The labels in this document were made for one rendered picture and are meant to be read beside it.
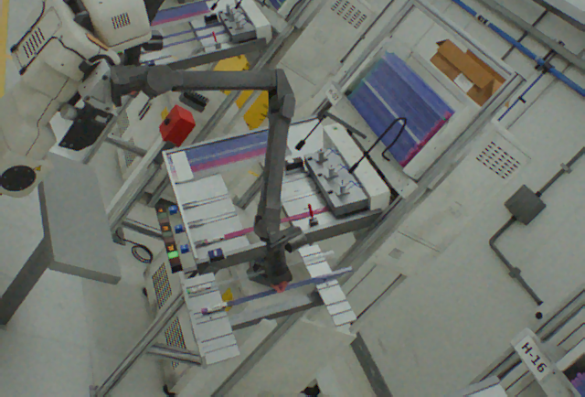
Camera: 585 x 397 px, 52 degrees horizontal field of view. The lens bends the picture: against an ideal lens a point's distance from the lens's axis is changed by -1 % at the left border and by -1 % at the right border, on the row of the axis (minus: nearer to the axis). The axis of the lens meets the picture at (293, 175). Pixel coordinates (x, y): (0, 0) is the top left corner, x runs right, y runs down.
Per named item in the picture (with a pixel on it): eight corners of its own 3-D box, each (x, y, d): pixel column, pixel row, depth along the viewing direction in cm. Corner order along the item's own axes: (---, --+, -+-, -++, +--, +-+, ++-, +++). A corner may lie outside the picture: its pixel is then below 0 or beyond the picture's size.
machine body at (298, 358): (159, 401, 254) (248, 304, 235) (135, 281, 305) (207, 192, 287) (272, 418, 293) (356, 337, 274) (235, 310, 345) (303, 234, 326)
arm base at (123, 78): (100, 58, 164) (113, 82, 157) (129, 51, 167) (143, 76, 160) (102, 83, 170) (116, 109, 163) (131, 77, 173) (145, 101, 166)
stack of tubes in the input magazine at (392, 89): (400, 166, 223) (452, 111, 215) (345, 96, 260) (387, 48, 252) (420, 177, 231) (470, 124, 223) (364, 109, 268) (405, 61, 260)
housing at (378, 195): (369, 224, 234) (370, 197, 225) (323, 152, 270) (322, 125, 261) (388, 219, 236) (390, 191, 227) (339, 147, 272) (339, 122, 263)
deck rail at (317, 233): (198, 275, 217) (196, 263, 213) (197, 272, 218) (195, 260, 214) (381, 222, 233) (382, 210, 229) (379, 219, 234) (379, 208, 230)
